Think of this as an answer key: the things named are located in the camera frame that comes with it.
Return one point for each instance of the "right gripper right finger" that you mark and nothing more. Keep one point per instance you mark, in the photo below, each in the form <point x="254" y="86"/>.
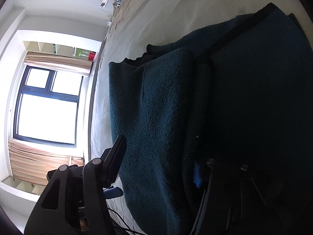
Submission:
<point x="231" y="202"/>

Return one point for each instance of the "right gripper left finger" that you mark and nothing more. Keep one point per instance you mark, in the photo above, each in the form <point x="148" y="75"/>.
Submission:
<point x="74" y="201"/>

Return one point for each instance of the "dark teal knitted sweater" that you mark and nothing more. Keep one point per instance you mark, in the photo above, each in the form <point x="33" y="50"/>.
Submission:
<point x="236" y="93"/>

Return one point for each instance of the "black framed window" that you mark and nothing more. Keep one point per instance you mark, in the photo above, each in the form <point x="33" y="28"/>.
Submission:
<point x="46" y="109"/>

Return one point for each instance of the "red box on shelf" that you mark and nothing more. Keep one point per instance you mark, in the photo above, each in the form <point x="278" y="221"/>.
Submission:
<point x="91" y="56"/>

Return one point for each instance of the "beige bed sheet mattress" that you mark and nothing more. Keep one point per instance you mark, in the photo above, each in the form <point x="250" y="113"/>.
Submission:
<point x="139" y="23"/>

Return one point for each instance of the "white wall shelf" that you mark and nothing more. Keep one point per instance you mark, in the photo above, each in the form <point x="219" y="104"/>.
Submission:
<point x="52" y="48"/>

